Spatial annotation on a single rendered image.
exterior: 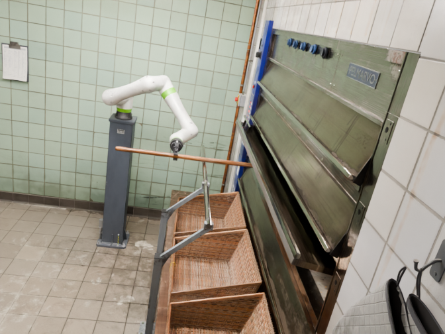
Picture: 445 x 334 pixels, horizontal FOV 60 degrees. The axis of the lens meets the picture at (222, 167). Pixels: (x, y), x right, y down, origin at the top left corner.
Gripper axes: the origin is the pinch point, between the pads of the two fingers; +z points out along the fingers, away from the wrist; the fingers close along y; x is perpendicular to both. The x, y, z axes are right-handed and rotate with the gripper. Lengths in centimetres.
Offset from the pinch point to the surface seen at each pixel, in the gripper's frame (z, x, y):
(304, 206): 116, -50, -28
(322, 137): 109, -52, -55
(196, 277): 49, -22, 60
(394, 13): 132, -54, -100
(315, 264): 145, -47, -21
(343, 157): 131, -52, -55
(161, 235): 36, 2, 41
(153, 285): 84, 4, 41
